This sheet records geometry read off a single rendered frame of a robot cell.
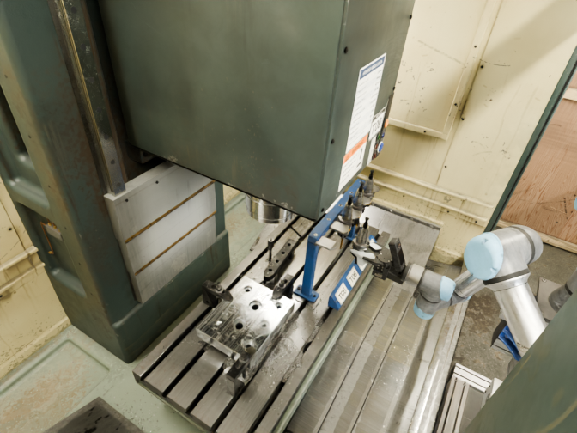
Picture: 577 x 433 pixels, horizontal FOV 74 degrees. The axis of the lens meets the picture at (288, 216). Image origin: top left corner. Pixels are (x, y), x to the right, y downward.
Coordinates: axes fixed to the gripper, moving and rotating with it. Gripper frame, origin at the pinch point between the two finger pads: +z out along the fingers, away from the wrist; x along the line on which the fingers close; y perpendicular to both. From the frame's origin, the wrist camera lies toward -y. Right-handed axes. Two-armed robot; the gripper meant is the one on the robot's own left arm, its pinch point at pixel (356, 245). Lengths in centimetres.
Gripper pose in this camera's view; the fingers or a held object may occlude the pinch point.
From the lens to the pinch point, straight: 142.9
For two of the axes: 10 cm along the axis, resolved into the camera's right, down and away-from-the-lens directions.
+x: 5.1, -5.0, 7.0
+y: -0.8, 7.8, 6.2
